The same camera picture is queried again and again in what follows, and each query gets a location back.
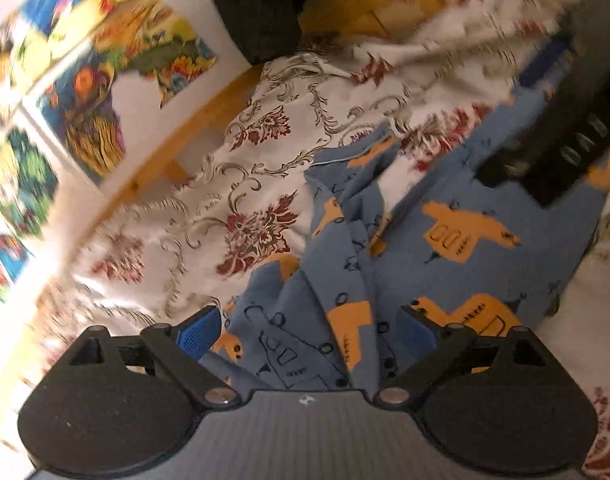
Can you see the wooden bed frame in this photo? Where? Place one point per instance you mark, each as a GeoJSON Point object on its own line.
{"type": "Point", "coordinates": [380, 18]}

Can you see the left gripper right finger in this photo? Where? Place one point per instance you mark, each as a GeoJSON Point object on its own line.
{"type": "Point", "coordinates": [435, 350]}

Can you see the colourful wall posters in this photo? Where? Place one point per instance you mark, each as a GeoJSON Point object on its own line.
{"type": "Point", "coordinates": [64, 57]}

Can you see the floral white bedsheet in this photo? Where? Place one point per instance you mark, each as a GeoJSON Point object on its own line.
{"type": "Point", "coordinates": [162, 261]}

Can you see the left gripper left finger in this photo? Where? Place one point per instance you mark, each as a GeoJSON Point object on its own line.
{"type": "Point", "coordinates": [177, 350]}

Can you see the blue pants with orange trucks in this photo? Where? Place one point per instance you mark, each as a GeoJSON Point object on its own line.
{"type": "Point", "coordinates": [489, 258]}

